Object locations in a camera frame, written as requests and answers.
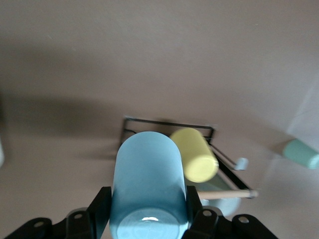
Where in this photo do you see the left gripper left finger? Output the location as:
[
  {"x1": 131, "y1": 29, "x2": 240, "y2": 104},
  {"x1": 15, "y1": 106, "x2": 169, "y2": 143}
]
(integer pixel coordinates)
[{"x1": 4, "y1": 186, "x2": 113, "y2": 239}]

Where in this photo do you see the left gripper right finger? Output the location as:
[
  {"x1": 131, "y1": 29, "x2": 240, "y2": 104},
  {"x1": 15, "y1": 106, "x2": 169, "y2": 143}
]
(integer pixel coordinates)
[{"x1": 183, "y1": 185, "x2": 277, "y2": 239}]

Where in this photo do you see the light blue cup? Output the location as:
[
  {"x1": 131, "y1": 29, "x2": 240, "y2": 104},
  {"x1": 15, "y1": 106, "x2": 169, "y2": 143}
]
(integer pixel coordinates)
[{"x1": 109, "y1": 131, "x2": 191, "y2": 239}]

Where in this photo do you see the mint green cup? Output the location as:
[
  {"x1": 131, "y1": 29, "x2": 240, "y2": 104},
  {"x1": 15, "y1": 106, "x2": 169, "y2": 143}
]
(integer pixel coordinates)
[{"x1": 282, "y1": 138, "x2": 319, "y2": 170}]

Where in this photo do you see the grey cup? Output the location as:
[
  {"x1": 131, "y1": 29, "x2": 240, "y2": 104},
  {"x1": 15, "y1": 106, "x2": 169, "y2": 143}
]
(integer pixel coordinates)
[{"x1": 198, "y1": 171, "x2": 242, "y2": 217}]

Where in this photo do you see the yellow cup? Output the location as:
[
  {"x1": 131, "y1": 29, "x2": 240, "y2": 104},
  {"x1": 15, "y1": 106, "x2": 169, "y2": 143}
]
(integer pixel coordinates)
[{"x1": 169, "y1": 128, "x2": 220, "y2": 183}]

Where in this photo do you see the black wire cup rack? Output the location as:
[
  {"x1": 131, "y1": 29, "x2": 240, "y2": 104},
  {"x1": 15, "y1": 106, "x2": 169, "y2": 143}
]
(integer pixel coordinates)
[{"x1": 122, "y1": 116, "x2": 259, "y2": 200}]

